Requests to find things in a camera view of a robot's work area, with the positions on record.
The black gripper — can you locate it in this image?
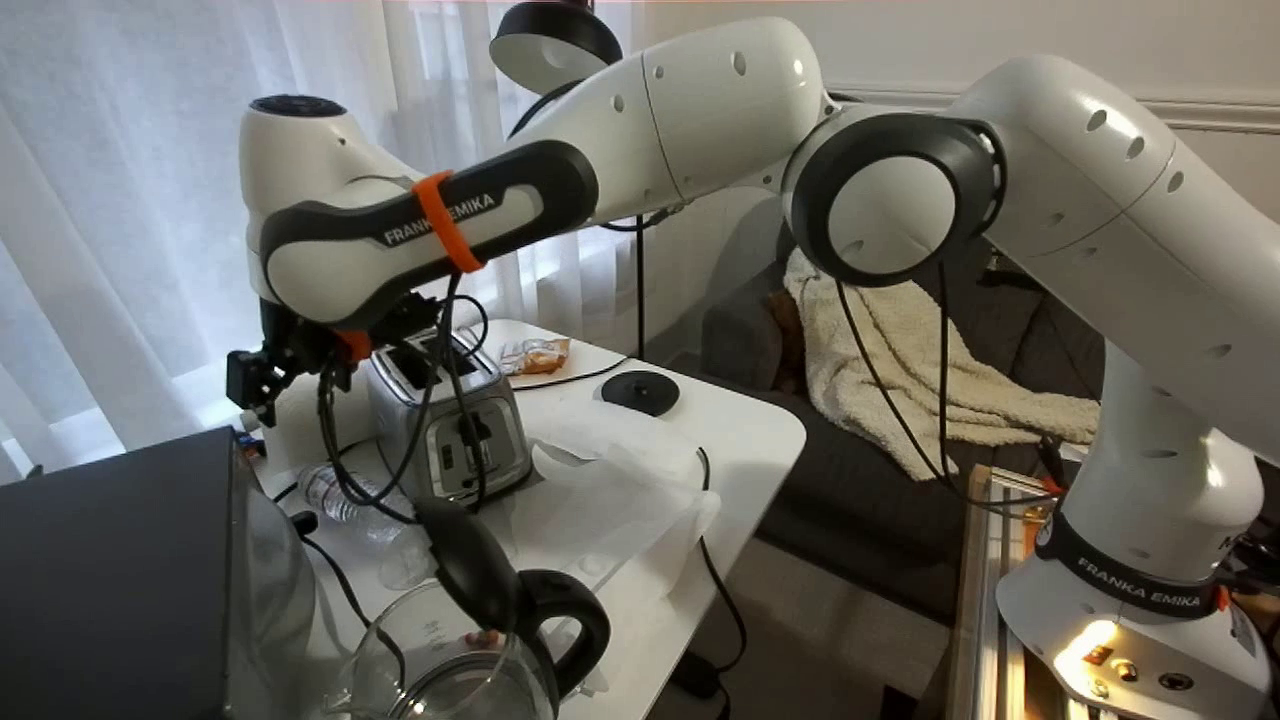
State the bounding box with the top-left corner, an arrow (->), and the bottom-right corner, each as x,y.
225,301 -> 350,427

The silver two-slot toaster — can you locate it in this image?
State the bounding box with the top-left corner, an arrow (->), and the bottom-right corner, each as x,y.
362,332 -> 536,513

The white sheer curtain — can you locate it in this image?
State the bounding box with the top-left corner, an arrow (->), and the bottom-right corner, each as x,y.
0,0 -> 644,471

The black round kettle base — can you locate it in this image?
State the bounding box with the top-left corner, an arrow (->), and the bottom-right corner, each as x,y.
597,368 -> 682,416

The black desk lamp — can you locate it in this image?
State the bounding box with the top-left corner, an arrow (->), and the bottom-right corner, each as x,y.
488,0 -> 656,365

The dark sofa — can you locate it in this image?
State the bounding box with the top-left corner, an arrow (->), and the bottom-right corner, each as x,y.
664,225 -> 1134,630

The beige towel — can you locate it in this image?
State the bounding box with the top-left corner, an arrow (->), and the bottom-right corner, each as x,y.
778,242 -> 1113,484

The black cable with plug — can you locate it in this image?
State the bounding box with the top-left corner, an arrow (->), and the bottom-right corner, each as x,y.
287,508 -> 411,693

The orange strap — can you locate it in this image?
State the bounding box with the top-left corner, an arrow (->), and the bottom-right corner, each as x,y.
411,167 -> 485,274

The glass kettle with black handle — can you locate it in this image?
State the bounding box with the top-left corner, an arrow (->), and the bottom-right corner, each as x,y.
346,495 -> 614,720

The black kettle base cable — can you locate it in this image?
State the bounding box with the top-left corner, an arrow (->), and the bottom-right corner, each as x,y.
690,442 -> 753,674

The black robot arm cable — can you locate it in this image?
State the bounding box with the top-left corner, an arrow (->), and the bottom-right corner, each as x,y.
830,263 -> 1060,513

